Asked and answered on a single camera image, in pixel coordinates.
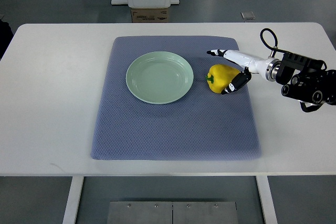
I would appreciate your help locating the blue textured mat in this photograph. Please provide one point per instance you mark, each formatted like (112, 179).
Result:
(201, 126)

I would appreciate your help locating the light green plate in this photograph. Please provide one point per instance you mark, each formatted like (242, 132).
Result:
(159, 77)

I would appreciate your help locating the brown cardboard box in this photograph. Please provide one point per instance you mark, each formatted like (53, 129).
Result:
(150, 15)

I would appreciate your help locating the left white table leg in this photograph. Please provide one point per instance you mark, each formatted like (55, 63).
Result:
(73, 200)

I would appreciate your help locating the yellow bell pepper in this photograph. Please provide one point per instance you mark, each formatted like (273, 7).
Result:
(220, 76)

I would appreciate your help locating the dark clothed person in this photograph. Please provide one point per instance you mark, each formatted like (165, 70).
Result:
(6, 36)

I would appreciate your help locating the right white table leg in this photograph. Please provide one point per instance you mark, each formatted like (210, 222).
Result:
(266, 200)

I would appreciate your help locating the grey floor plate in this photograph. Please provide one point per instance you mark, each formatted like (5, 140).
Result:
(248, 15)

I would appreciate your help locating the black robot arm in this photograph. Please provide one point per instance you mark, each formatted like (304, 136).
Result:
(302, 78)

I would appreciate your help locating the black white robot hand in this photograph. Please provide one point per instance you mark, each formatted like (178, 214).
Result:
(250, 64)

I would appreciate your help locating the white table leg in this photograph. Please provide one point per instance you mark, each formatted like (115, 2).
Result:
(266, 200)
(73, 200)

